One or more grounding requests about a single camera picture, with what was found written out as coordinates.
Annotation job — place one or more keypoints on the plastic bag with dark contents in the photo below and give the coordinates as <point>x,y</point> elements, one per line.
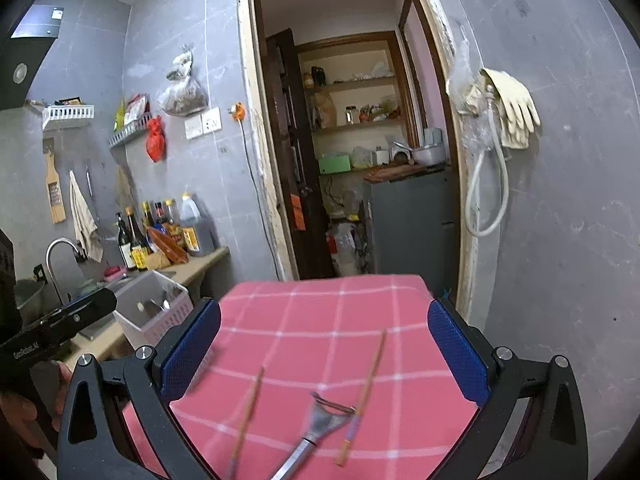
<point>182,97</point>

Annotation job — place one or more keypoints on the green snack packet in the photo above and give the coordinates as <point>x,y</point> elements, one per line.
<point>119,117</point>

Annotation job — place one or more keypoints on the beige hanging towel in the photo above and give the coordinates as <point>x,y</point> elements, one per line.
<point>82,220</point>

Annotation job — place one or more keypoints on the large cooking oil bottle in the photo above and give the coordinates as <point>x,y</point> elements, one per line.
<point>197,220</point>

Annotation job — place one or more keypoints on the pink sponge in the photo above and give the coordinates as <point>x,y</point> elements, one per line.
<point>115,273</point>

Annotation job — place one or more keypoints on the white plastic bag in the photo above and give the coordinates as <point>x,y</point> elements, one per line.
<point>345,247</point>

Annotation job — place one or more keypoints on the wooden grater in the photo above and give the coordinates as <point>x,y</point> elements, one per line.
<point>55,195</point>

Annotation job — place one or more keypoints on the orange snack packet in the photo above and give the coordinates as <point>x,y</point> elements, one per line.
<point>167,250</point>

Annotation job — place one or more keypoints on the chrome faucet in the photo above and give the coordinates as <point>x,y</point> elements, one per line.
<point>52,260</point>

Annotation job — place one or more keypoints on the white wall socket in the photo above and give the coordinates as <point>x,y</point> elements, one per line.
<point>202,123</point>

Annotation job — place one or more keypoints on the clear plastic bag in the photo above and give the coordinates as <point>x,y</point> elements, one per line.
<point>462,90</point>

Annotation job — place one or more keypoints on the row of sauce bottles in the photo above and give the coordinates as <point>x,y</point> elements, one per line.
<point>135,245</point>

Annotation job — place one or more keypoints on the pink checked tablecloth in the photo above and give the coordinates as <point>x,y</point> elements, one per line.
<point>325,310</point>

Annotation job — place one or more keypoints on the kitchen counter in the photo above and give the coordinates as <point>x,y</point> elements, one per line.
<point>200,265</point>

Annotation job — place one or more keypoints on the red bag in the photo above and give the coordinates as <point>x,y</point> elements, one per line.
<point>156,140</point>

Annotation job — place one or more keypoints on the wooden cutting board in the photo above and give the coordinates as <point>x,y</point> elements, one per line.
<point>390,174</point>

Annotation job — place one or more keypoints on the cream rubber gloves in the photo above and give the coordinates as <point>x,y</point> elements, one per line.
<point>515,105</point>

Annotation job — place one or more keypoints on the glass jar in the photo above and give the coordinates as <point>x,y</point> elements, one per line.
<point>351,114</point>

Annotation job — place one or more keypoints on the white perforated plastic basket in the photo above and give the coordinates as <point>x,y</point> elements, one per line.
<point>150,330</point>

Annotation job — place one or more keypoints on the green box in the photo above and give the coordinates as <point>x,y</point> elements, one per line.
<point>334,164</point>

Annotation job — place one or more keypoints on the dark wooden door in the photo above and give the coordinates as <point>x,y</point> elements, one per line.
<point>295,160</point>

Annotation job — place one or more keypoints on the red snack packet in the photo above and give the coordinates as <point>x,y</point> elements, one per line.
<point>136,107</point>

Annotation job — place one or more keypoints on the white wall rack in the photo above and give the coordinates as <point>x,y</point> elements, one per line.
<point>67,114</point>

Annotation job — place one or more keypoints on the brown wooden chopstick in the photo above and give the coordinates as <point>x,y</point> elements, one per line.
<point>367,385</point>

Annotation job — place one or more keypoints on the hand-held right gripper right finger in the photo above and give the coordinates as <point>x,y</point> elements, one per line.
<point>457,350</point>

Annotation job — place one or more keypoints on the wooden door frame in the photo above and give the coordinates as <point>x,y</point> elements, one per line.
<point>250,110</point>

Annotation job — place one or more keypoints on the brown paper bag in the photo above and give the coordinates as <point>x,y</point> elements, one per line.
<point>324,110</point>

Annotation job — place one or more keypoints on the metal wall shelf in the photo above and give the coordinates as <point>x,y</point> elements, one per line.
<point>127,132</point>

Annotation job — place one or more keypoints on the round metal soup spoon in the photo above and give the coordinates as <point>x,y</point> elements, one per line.
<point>164,305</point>

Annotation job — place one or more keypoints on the grey cabinet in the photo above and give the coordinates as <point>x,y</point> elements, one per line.
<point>410,230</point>

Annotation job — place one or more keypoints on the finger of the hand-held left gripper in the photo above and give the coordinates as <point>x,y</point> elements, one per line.
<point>82,310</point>

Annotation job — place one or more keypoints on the person's left hand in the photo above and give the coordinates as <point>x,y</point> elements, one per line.
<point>17,415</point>

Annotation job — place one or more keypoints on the grey metal basin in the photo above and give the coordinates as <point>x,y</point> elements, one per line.
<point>30,300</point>

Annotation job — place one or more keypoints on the orange plug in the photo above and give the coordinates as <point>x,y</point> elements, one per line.
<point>238,111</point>

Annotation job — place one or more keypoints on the light wooden chopstick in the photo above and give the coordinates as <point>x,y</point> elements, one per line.
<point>246,420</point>

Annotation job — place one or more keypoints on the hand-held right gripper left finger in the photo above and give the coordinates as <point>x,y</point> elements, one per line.
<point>192,345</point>

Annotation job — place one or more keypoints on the wooden pantry shelf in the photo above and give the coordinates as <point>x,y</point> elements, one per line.
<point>350,83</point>

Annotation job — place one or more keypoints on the metal pot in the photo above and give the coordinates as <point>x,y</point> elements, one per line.
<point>429,156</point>

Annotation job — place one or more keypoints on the orange door tag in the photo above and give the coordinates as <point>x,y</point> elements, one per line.
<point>298,212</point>

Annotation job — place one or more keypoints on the black range hood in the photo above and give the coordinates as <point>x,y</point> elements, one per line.
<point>25,60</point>

